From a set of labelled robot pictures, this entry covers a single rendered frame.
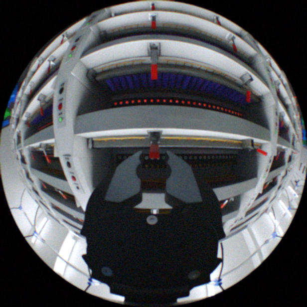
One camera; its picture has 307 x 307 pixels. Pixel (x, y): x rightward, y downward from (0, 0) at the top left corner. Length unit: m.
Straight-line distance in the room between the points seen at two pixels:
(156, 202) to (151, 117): 0.20
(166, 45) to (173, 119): 0.18
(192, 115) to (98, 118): 0.18
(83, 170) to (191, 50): 0.38
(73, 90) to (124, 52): 0.14
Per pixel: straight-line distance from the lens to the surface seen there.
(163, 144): 0.22
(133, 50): 0.26
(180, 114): 0.18
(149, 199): 0.26
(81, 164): 0.27
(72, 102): 0.25
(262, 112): 0.49
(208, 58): 0.29
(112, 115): 0.19
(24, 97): 0.96
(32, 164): 0.92
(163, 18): 0.41
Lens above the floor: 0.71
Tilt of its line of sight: 21 degrees up
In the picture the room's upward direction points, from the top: 180 degrees clockwise
